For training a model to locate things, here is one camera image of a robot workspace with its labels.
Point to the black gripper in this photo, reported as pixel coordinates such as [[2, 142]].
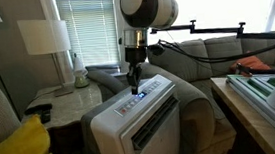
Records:
[[135, 55]]

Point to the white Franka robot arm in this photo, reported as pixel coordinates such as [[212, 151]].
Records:
[[151, 5]]

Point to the dark grey upholstered chair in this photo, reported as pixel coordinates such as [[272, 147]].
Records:
[[107, 79]]

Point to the small white green lamp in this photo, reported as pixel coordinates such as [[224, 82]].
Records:
[[80, 79]]

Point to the white portable air conditioner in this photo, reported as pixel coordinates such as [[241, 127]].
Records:
[[115, 129]]

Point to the grey fabric sofa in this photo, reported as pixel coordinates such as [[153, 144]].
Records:
[[192, 89]]

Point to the marble side table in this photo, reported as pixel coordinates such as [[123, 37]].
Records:
[[73, 102]]

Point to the white window blinds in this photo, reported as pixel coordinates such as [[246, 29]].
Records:
[[89, 27]]

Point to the table lamp white drum shade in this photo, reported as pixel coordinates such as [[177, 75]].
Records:
[[43, 36]]

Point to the small black device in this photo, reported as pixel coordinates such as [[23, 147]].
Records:
[[38, 109]]

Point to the wooden table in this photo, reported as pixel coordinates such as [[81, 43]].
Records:
[[244, 111]]

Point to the orange cushion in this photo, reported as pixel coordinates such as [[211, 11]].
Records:
[[250, 63]]

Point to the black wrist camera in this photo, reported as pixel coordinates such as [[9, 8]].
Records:
[[156, 49]]

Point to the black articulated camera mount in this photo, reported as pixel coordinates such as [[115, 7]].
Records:
[[213, 30]]

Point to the green white aluminium frame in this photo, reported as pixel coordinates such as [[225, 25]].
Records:
[[255, 90]]

